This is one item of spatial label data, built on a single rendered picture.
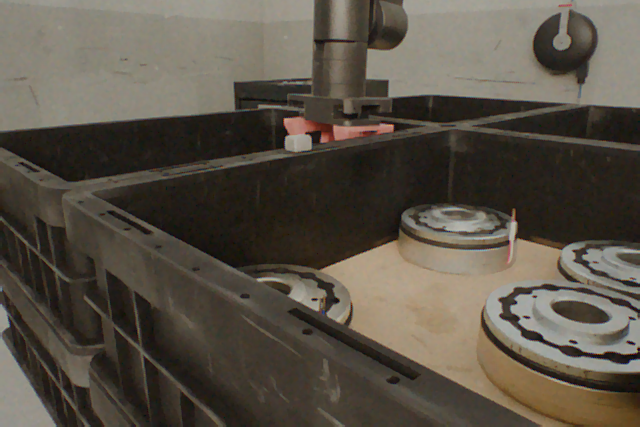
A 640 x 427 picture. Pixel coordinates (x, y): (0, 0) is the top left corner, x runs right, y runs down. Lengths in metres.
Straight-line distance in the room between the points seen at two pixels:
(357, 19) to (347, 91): 0.07
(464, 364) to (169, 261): 0.19
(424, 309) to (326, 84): 0.25
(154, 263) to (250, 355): 0.06
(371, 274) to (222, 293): 0.26
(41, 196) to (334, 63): 0.30
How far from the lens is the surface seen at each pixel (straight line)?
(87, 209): 0.27
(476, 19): 3.88
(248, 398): 0.20
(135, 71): 4.00
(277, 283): 0.32
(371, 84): 2.35
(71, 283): 0.37
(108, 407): 0.32
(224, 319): 0.17
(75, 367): 0.37
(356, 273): 0.42
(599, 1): 3.70
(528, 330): 0.30
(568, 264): 0.39
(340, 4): 0.52
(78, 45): 3.79
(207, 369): 0.22
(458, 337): 0.34
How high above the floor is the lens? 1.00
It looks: 16 degrees down
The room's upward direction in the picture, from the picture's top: straight up
